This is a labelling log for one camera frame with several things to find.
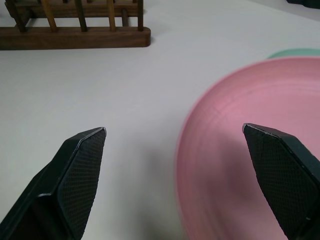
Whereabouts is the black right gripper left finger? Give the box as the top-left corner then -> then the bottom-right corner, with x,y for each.
0,126 -> 108,240

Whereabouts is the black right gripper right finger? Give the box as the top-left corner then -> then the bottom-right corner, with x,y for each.
241,122 -> 320,240

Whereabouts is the pink round plate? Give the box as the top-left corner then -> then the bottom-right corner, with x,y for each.
174,56 -> 320,240

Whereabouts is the green round plate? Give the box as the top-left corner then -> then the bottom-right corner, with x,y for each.
266,48 -> 320,60

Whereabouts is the dark wooden dish rack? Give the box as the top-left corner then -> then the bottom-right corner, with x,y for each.
0,0 -> 152,51

